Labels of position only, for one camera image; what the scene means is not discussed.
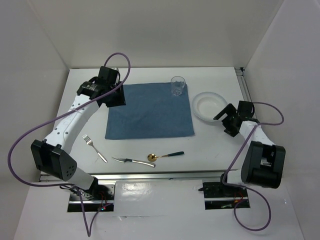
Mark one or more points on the aluminium rail front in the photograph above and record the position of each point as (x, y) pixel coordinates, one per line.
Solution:
(150, 176)

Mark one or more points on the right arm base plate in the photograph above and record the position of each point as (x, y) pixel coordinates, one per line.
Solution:
(219, 197)

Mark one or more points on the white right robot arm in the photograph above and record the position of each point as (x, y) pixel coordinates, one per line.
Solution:
(264, 160)

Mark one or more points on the gold spoon green handle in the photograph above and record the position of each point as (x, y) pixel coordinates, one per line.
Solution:
(152, 157)

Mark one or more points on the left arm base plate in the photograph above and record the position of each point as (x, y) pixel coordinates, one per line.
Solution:
(92, 204)

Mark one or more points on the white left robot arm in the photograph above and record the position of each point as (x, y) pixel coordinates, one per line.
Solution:
(52, 154)

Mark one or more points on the silver knife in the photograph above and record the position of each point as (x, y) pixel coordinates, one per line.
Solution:
(128, 160)

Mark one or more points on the blue cloth placemat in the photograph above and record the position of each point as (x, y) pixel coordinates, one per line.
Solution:
(151, 111)

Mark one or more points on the clear drinking glass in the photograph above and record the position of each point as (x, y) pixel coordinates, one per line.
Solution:
(177, 85)

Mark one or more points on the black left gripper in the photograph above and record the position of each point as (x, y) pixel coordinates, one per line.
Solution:
(120, 100)

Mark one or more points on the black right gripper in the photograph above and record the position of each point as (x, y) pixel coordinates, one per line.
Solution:
(230, 110)

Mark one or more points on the white plate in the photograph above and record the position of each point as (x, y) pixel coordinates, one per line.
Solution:
(206, 105)

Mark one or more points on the silver fork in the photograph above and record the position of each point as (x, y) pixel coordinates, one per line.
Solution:
(89, 142)

